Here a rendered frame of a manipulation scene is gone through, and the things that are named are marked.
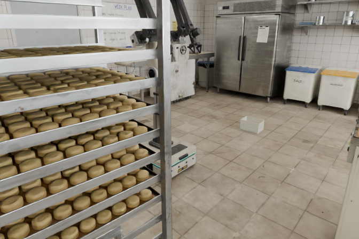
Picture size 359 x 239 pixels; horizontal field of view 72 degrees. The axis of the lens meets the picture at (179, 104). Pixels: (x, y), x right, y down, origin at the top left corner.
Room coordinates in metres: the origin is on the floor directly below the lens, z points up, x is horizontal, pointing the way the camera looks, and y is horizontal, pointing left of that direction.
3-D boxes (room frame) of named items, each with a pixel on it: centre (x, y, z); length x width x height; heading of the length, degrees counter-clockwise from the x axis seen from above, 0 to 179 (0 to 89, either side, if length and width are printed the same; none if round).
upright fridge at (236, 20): (5.60, -1.59, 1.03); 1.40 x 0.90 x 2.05; 48
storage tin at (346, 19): (4.73, -3.05, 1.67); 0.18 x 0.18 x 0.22
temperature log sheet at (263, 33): (4.99, -1.62, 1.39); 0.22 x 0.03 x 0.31; 48
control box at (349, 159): (1.44, -1.12, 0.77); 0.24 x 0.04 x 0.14; 141
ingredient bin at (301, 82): (4.95, -2.50, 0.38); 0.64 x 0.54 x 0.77; 140
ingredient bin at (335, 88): (4.52, -2.98, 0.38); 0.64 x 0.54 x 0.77; 139
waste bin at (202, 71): (6.61, -0.75, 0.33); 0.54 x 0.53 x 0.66; 48
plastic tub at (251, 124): (3.53, -1.11, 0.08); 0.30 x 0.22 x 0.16; 49
